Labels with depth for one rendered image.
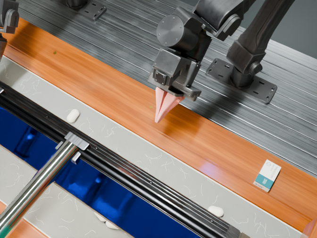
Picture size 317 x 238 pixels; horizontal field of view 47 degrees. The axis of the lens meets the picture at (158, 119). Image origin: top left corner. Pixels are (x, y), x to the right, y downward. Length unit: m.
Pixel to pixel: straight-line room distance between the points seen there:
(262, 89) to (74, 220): 0.61
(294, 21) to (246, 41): 1.39
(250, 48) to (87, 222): 0.56
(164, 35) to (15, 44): 0.53
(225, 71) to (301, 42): 1.17
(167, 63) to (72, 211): 0.39
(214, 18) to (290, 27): 1.58
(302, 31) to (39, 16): 1.50
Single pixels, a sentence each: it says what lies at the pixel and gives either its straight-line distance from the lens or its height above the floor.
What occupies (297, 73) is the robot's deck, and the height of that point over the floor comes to 0.67.
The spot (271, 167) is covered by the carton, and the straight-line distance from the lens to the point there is 0.83.
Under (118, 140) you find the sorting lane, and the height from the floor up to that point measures 0.74.
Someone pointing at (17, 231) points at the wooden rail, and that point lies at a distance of 0.82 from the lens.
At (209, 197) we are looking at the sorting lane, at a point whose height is 0.74.
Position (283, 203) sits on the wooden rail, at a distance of 0.83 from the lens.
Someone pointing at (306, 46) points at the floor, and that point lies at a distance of 2.20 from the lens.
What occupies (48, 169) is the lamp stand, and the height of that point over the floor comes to 1.12.
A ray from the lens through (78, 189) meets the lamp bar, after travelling 0.49.
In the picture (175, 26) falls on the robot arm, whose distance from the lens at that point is 0.66.
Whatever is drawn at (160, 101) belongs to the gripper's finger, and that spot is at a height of 0.90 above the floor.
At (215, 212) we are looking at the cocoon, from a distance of 0.80.
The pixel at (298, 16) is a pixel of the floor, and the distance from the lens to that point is 2.35.
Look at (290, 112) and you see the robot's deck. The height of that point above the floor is 0.67.
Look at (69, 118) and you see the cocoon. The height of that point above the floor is 0.76.
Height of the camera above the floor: 1.52
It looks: 59 degrees down
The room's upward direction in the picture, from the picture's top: straight up
